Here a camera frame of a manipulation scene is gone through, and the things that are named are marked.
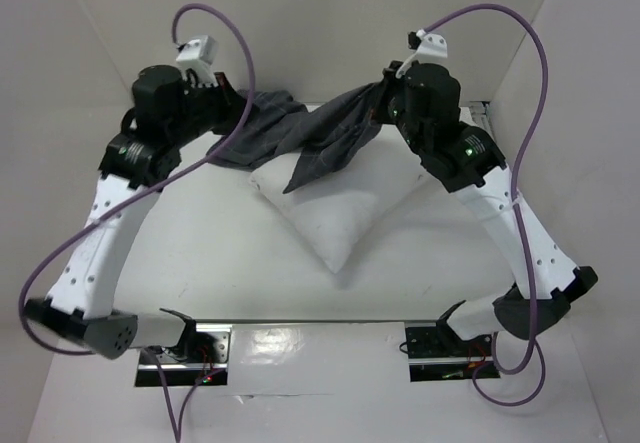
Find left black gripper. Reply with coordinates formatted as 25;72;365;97
171;72;261;146

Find dark grey checked pillowcase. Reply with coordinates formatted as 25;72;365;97
208;83;381;194

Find white pillow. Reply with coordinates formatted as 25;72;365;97
248;125;427;274

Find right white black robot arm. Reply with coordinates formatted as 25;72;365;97
374;61;598;355

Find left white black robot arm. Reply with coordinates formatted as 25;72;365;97
19;65;252;359

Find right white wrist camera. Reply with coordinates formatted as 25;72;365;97
395;29;448;79

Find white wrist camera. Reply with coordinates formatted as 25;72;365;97
175;36;218;80
395;29;448;79

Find aluminium rail at table edge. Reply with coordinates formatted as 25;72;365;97
468;101;493;132

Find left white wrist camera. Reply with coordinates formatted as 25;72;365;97
175;36;218;80

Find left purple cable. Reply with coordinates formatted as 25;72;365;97
18;4;258;356

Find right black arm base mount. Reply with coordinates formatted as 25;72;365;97
398;321;500;382

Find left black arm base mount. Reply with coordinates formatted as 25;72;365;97
134;323;231;388

